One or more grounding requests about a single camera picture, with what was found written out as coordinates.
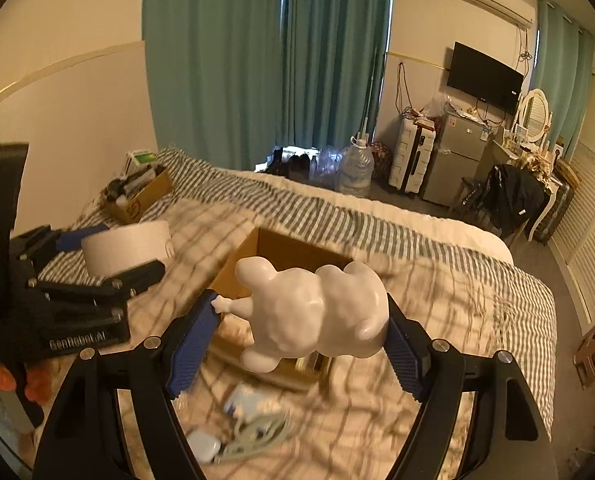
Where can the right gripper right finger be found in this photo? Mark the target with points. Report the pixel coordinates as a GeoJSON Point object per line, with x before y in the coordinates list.
{"type": "Point", "coordinates": [407, 347]}

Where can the teal right window curtain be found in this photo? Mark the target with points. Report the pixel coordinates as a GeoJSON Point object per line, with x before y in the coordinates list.
{"type": "Point", "coordinates": [562, 70]}

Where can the white plush bear toy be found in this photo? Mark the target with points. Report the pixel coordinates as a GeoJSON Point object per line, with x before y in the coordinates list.
{"type": "Point", "coordinates": [295, 312]}

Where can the person's left hand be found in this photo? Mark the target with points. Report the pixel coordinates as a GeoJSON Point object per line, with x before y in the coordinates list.
{"type": "Point", "coordinates": [38, 382]}

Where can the large clear water jug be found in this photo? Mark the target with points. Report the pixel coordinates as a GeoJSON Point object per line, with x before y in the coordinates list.
{"type": "Point", "coordinates": [356, 166]}

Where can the light blue tissue pack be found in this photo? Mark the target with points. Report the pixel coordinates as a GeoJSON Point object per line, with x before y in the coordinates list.
{"type": "Point", "coordinates": [246, 403]}

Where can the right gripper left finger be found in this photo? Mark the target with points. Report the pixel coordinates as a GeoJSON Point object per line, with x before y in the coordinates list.
{"type": "Point", "coordinates": [187, 340]}

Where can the grey checkered bed sheet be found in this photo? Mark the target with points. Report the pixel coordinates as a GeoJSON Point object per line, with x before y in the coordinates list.
{"type": "Point", "coordinates": [457, 280]}

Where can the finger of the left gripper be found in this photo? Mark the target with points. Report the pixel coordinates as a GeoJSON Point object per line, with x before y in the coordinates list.
{"type": "Point", "coordinates": [122, 286]}
{"type": "Point", "coordinates": [71, 241]}

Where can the white oval vanity mirror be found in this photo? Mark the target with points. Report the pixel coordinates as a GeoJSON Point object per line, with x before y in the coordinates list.
{"type": "Point", "coordinates": [533, 118]}

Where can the grey mini fridge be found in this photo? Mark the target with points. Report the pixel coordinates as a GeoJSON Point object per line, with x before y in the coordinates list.
{"type": "Point", "coordinates": [457, 152]}

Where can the black clothing on chair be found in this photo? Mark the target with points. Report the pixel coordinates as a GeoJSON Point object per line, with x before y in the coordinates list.
{"type": "Point", "coordinates": [512, 197]}

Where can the large open cardboard box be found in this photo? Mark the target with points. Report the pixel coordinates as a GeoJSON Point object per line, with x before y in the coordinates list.
{"type": "Point", "coordinates": [233, 334]}

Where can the teal window curtain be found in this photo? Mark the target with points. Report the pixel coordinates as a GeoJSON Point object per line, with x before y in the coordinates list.
{"type": "Point", "coordinates": [229, 80]}
{"type": "Point", "coordinates": [562, 70]}

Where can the white suitcase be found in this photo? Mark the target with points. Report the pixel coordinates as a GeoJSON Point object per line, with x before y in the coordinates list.
{"type": "Point", "coordinates": [412, 154]}

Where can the small brown SF cardboard box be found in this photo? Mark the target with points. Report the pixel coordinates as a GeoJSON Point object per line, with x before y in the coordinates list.
{"type": "Point", "coordinates": [141, 183]}

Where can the cream plaid blanket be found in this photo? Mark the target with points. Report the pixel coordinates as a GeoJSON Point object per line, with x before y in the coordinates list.
{"type": "Point", "coordinates": [349, 426]}

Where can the white tape roll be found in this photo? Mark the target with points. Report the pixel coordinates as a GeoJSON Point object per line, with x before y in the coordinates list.
{"type": "Point", "coordinates": [112, 252]}

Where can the white charger adapter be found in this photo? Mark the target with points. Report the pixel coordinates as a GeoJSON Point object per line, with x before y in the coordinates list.
{"type": "Point", "coordinates": [205, 447]}

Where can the black wall television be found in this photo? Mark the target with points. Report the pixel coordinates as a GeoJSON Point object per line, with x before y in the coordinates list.
{"type": "Point", "coordinates": [485, 78]}

